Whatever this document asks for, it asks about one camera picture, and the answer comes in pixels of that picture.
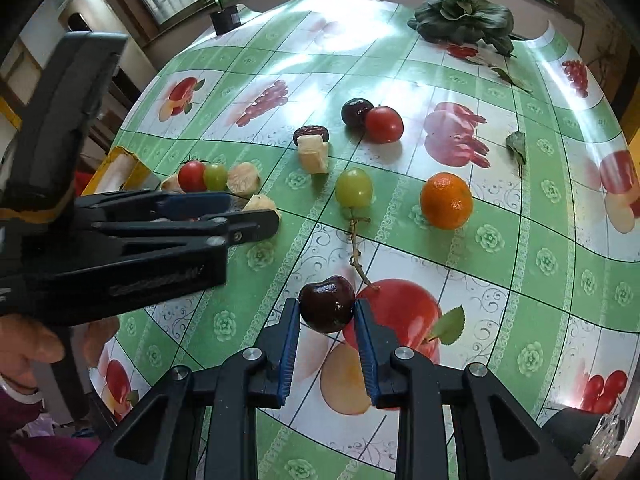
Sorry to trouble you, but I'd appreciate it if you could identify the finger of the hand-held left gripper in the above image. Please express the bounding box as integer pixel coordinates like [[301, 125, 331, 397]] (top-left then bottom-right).
[[75, 189, 234, 227], [90, 209, 281, 262]]

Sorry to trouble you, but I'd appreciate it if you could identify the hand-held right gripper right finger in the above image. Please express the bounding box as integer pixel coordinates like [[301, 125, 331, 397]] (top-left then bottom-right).
[[354, 299, 576, 480]]

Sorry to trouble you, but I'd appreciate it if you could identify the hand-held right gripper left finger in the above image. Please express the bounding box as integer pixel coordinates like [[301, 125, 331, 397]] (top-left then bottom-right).
[[75, 297, 301, 480]]

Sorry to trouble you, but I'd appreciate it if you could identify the green grape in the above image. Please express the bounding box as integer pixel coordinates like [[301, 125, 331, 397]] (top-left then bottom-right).
[[334, 167, 374, 209], [203, 163, 229, 192]]

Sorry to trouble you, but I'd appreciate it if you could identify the dark red cherry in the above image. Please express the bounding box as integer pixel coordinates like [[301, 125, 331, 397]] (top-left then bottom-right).
[[341, 98, 375, 128], [298, 275, 357, 335]]

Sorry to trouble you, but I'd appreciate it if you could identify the white tray with yellow rim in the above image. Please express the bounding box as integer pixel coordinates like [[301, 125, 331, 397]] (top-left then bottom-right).
[[80, 146, 162, 196]]

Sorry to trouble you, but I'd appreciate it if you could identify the brown grape stem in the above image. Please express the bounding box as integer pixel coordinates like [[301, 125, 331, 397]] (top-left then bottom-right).
[[342, 206, 381, 292]]

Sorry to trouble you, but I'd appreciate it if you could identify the large red tomato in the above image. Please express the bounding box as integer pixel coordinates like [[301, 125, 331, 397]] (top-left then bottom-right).
[[364, 105, 404, 144]]

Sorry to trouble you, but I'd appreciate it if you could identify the orange mandarin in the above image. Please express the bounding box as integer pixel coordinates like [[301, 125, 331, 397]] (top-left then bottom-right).
[[419, 172, 474, 231]]

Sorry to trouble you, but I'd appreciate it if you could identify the person's left forearm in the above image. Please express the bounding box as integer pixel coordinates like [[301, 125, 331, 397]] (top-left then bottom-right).
[[0, 374, 97, 480]]

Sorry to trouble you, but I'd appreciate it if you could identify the person's left hand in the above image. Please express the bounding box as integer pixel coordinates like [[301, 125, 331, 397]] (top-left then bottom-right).
[[0, 316, 121, 393]]

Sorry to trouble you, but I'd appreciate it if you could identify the small red cherry tomato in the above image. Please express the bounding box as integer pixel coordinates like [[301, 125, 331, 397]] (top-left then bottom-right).
[[178, 160, 207, 193]]

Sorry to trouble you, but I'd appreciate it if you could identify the dark red date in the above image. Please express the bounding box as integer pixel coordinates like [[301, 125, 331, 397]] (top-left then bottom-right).
[[293, 125, 331, 143]]

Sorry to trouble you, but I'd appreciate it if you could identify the green fruit-print tablecloth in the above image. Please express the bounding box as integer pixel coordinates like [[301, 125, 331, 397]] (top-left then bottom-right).
[[87, 0, 633, 480]]

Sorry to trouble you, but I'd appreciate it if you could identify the black device on table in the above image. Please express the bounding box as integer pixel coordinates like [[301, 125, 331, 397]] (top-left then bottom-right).
[[210, 6, 242, 35]]

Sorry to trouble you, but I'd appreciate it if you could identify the black round object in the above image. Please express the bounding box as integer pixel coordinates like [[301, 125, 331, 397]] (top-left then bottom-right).
[[537, 406, 608, 461]]

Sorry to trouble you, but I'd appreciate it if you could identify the loose green leaf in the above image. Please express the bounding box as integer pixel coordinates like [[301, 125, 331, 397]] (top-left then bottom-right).
[[505, 131, 528, 178]]

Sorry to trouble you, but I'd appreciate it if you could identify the narrow green leaf scrap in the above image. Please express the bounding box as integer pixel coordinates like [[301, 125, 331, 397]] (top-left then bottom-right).
[[491, 67, 533, 94]]

